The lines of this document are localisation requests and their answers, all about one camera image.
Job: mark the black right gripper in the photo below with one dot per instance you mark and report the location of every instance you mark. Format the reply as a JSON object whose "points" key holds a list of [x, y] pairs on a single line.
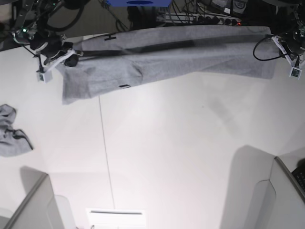
{"points": [[51, 46]]}

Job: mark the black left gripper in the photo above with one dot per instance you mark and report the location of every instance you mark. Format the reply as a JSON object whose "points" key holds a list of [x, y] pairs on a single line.
{"points": [[293, 43]]}

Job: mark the grey T-shirt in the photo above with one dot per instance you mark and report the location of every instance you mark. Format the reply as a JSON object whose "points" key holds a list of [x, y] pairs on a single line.
{"points": [[121, 60]]}

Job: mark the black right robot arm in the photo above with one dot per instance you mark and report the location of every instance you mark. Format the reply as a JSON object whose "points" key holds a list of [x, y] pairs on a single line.
{"points": [[31, 27]]}

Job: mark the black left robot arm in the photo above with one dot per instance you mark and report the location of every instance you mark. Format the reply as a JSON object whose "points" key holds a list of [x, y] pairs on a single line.
{"points": [[291, 21]]}

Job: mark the blue box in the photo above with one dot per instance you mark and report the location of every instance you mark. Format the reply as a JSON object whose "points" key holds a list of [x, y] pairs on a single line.
{"points": [[149, 3]]}

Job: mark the crumpled grey garment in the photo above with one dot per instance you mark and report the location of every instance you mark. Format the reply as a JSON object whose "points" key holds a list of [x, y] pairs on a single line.
{"points": [[13, 142]]}

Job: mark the black power strip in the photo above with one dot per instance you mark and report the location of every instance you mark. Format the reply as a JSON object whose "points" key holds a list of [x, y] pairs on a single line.
{"points": [[185, 19]]}

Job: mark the black keyboard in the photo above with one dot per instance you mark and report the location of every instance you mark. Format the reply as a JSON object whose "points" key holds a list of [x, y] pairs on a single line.
{"points": [[299, 175]]}

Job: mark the grey left partition panel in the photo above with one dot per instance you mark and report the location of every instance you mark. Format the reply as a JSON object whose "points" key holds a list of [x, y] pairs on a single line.
{"points": [[40, 209]]}

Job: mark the grey partition panel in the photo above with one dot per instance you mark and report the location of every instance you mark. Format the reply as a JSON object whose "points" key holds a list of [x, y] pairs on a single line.
{"points": [[263, 195], [40, 209]]}

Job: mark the grey right partition panel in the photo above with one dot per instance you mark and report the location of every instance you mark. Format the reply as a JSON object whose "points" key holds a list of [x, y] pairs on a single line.
{"points": [[263, 195]]}

